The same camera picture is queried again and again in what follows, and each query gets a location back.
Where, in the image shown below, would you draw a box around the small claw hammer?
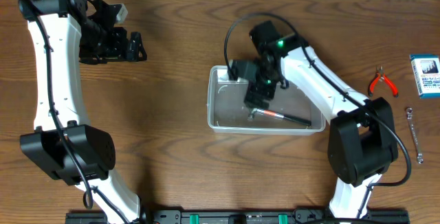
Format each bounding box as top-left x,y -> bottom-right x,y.
248,108 -> 311,126

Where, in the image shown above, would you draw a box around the clear plastic container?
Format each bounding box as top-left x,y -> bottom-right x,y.
207,65 -> 327,136

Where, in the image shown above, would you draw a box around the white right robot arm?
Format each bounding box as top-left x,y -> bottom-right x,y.
234,21 -> 399,219

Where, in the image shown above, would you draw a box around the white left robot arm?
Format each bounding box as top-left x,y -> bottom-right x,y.
19,0 -> 152,223

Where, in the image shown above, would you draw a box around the silver wrench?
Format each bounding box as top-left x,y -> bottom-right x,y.
406,107 -> 424,164

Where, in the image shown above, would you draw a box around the blue white box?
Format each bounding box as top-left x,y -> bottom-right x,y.
410,54 -> 439,99

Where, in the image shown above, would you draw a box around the red handled pliers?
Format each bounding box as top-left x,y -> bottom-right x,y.
367,66 -> 399,98

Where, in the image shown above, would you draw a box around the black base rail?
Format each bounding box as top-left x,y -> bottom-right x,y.
65,208 -> 410,224

